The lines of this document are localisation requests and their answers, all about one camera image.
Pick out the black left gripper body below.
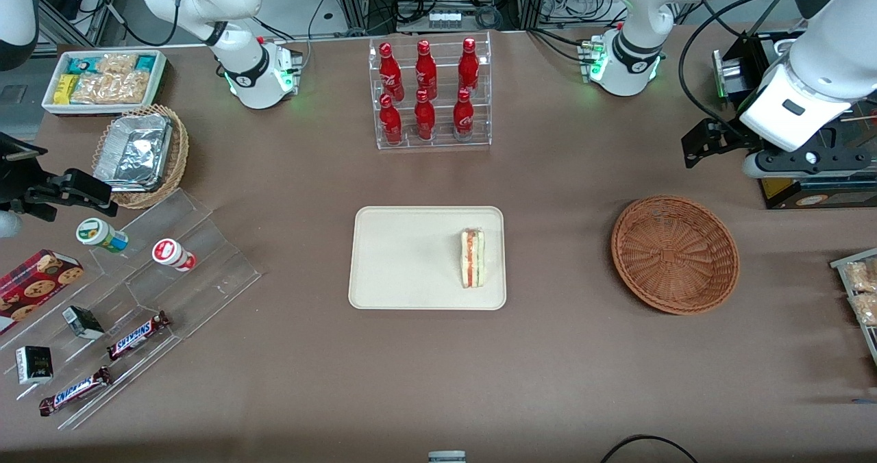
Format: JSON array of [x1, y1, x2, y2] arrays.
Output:
[[715, 122, 757, 158]]

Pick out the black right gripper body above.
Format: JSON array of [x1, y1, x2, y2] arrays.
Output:
[[0, 133, 68, 209]]

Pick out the triangular sandwich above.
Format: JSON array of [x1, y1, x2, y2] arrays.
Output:
[[460, 227, 486, 289]]

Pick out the oval light wicker basket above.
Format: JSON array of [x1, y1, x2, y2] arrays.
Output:
[[92, 104, 190, 210]]

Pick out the round brown wicker basket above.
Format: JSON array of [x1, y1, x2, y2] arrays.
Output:
[[611, 195, 741, 315]]

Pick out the metal tray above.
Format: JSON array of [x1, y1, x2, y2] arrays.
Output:
[[830, 247, 877, 368]]

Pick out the beige rectangular tray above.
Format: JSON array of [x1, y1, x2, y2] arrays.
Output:
[[348, 206, 507, 311]]

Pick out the green label yogurt cup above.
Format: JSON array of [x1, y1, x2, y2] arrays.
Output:
[[75, 218, 129, 253]]

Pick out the silver box with green edge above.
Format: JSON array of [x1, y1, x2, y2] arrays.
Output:
[[713, 50, 749, 101]]

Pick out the stacked aluminium foil containers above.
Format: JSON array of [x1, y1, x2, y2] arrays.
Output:
[[94, 113, 173, 192]]

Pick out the black display cabinet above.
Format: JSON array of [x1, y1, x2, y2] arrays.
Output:
[[713, 30, 877, 210]]

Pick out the red label yogurt cup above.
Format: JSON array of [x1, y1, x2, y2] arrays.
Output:
[[151, 238, 197, 273]]

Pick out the yellow snack packet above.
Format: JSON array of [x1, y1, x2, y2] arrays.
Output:
[[53, 74, 80, 105]]

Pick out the clear bag of crackers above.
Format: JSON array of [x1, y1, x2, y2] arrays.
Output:
[[71, 53, 153, 105]]

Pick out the red plaid cookie box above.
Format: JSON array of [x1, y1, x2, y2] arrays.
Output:
[[0, 249, 84, 336]]

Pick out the small black white box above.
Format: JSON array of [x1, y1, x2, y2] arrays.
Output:
[[15, 345, 54, 386], [62, 305, 106, 340]]

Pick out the clear acrylic stepped display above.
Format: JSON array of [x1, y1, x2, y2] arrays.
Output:
[[0, 188, 262, 431]]

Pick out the white rectangular snack bin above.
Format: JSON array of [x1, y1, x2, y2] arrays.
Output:
[[41, 49, 169, 117]]

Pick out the snickers chocolate bar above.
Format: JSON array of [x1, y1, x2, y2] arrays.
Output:
[[107, 310, 171, 362], [38, 366, 114, 417]]

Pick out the clear bag of snacks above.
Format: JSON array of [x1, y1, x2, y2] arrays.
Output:
[[843, 258, 877, 294], [848, 292, 877, 327]]

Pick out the red cola bottle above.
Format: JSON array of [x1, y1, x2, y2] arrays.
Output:
[[457, 37, 481, 94], [414, 90, 437, 142], [415, 40, 439, 98], [378, 42, 405, 99], [452, 88, 475, 141], [379, 93, 404, 146]]

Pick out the clear acrylic bottle rack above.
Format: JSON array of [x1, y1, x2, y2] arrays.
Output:
[[369, 32, 493, 151]]

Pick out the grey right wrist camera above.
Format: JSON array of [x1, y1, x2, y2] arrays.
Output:
[[0, 200, 60, 240]]

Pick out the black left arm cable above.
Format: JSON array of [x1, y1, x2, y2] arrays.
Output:
[[678, 0, 792, 143]]

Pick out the black looped cable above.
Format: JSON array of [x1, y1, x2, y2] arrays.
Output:
[[600, 434, 700, 463]]

